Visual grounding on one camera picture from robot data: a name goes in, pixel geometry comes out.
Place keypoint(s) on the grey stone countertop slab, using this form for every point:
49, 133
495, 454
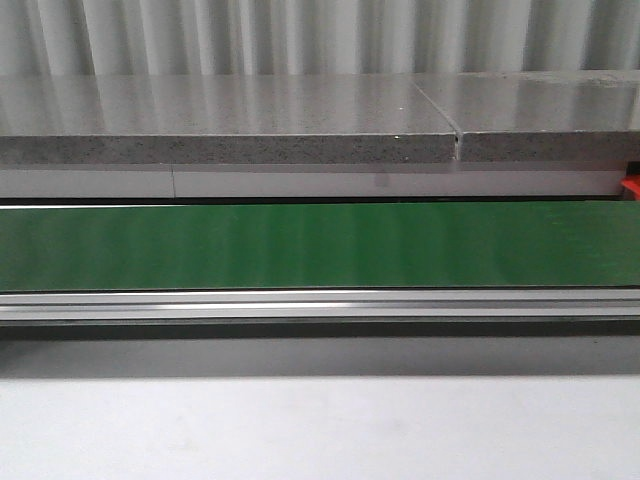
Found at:
200, 119

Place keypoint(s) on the red plastic object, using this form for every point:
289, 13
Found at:
631, 187

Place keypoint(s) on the green conveyor belt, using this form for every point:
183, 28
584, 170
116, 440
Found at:
349, 245

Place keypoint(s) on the white pleated curtain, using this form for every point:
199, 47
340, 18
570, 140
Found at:
302, 37

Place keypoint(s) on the aluminium conveyor side rail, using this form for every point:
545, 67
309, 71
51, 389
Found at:
308, 306

